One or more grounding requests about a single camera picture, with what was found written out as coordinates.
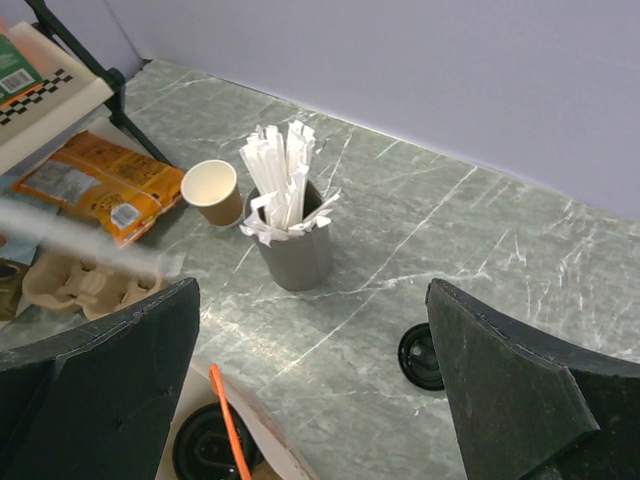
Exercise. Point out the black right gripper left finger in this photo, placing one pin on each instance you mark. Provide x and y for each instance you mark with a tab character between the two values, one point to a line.
97	401

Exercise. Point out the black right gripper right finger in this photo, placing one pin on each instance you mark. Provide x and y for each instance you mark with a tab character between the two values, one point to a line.
526	404

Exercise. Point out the black coffee cup lid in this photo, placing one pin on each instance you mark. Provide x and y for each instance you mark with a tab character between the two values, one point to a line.
201	449

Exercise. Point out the cardboard cup carrier tray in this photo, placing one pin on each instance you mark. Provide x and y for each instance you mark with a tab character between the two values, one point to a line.
62	283

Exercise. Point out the brown paper takeout bag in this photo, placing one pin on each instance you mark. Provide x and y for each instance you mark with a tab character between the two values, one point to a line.
267	451

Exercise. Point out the white straw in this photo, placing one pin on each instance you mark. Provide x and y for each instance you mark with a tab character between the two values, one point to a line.
81	241

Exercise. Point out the orange snack bag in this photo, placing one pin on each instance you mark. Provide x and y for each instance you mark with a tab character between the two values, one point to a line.
93	178

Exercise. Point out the grey straw holder cup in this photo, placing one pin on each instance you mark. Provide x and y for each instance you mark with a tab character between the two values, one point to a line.
299	263

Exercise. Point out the cream checkered shelf rack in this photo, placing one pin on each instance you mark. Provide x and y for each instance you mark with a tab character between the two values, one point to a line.
74	86

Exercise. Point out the green box middle shelf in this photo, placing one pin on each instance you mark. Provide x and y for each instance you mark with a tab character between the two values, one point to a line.
20	76

